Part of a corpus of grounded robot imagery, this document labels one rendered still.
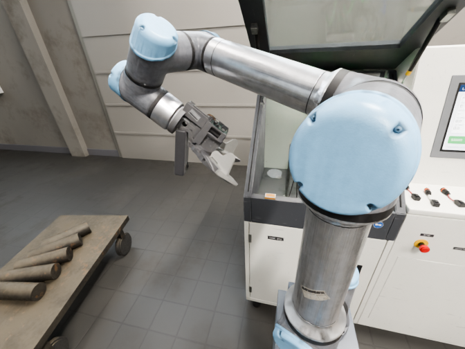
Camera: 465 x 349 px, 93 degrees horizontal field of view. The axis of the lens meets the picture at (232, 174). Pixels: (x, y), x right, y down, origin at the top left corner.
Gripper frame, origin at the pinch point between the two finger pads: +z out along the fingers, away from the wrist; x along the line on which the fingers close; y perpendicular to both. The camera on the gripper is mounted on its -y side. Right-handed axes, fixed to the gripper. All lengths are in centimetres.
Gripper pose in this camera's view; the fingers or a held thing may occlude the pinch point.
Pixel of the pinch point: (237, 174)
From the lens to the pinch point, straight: 56.2
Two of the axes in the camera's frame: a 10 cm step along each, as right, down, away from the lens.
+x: 0.7, -4.2, 9.1
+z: 7.9, 5.8, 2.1
